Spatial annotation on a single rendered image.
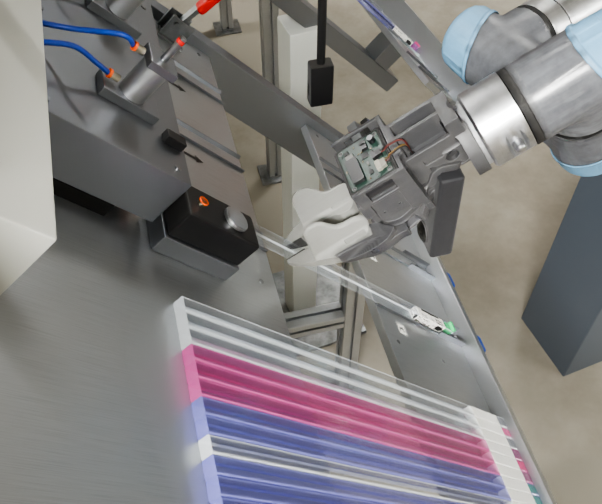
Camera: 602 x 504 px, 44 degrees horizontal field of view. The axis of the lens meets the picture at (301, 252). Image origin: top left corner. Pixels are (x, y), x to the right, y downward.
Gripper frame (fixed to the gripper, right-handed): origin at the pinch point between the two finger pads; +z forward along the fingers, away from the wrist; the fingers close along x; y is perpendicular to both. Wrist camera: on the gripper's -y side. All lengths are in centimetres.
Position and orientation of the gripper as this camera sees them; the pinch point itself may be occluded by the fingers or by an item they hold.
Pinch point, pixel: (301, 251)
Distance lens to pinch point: 74.0
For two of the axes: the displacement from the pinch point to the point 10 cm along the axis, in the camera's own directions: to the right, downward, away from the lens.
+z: -8.3, 4.9, 2.7
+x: 2.5, 7.6, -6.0
